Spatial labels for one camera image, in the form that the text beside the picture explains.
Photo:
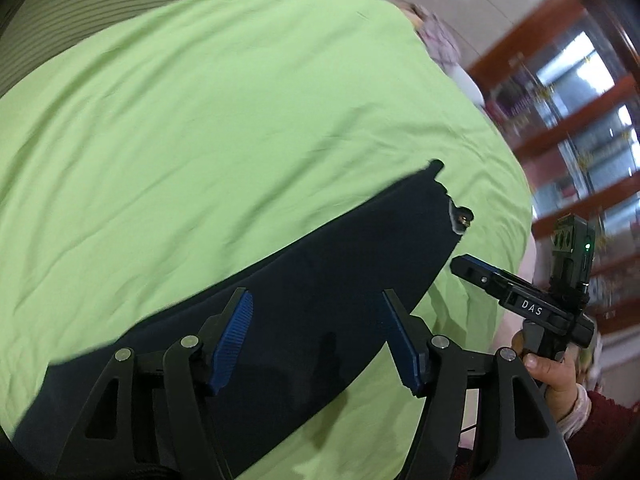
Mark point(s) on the pale pink sheet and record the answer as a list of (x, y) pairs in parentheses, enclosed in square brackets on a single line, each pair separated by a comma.
[(532, 260)]

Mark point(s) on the dark navy pants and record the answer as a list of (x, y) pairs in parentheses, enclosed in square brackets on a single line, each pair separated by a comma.
[(325, 270)]

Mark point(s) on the white pillow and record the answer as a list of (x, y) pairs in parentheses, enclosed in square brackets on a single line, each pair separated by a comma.
[(467, 85)]

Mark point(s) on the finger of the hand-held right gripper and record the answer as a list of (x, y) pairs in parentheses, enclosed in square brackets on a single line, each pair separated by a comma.
[(475, 272)]

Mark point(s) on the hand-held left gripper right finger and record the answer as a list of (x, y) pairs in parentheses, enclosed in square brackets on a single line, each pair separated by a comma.
[(401, 345)]

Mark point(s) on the person's right hand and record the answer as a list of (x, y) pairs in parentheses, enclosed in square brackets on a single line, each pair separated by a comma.
[(550, 377)]

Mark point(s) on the light green bed sheet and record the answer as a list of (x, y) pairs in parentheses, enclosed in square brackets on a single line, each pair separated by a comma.
[(200, 135)]

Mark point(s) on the wooden glass cabinet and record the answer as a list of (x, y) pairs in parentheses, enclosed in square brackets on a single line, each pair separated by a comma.
[(565, 110)]

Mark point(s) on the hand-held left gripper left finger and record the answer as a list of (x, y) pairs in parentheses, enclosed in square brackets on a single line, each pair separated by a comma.
[(231, 342)]

